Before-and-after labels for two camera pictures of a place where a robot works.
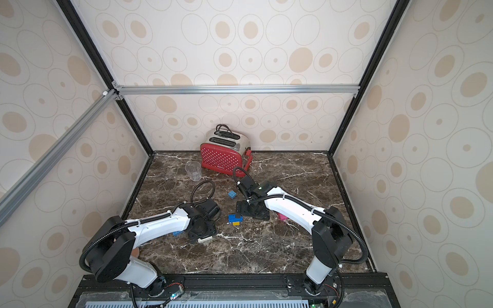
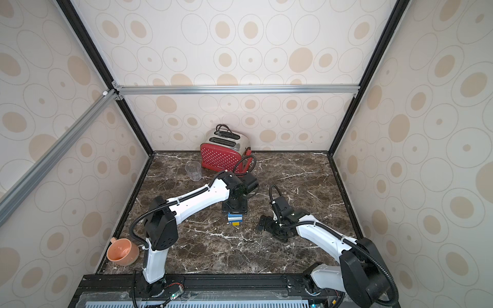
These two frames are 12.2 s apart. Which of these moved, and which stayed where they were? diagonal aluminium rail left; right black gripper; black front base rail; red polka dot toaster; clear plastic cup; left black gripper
Moved: left black gripper; right black gripper
Stayed: clear plastic cup; black front base rail; red polka dot toaster; diagonal aluminium rail left
